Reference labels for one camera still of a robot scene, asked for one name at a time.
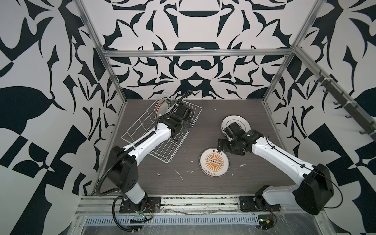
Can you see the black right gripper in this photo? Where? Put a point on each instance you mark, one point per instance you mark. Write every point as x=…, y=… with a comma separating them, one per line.
x=223, y=147

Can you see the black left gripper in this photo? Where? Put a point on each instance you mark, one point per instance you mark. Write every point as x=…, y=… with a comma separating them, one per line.
x=169, y=119

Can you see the green banner rim plate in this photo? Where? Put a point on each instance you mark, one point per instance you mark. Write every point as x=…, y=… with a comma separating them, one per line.
x=163, y=106

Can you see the green cloud pattern plate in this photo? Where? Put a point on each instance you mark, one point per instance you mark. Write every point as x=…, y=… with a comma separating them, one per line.
x=242, y=122

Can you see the orange sunburst pattern plate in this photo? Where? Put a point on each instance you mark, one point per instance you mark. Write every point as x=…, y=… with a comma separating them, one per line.
x=214, y=163

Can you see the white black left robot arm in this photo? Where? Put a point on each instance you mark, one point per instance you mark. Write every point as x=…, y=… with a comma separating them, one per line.
x=121, y=174

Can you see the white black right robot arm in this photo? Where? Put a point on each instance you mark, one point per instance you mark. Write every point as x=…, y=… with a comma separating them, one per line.
x=312, y=188

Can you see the white wire dish rack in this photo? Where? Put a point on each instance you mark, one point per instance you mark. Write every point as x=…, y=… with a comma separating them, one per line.
x=150, y=136

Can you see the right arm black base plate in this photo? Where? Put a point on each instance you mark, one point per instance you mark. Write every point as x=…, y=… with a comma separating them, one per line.
x=252, y=203

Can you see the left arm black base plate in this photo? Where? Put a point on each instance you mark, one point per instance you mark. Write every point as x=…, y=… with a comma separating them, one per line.
x=147, y=205

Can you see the white slotted cable duct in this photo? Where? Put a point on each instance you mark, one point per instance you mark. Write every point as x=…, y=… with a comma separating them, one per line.
x=163, y=219

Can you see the aluminium cage frame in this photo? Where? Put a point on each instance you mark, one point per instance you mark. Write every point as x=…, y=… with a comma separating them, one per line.
x=295, y=49

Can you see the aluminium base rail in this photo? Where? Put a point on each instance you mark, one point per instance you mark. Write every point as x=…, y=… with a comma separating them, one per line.
x=175, y=204

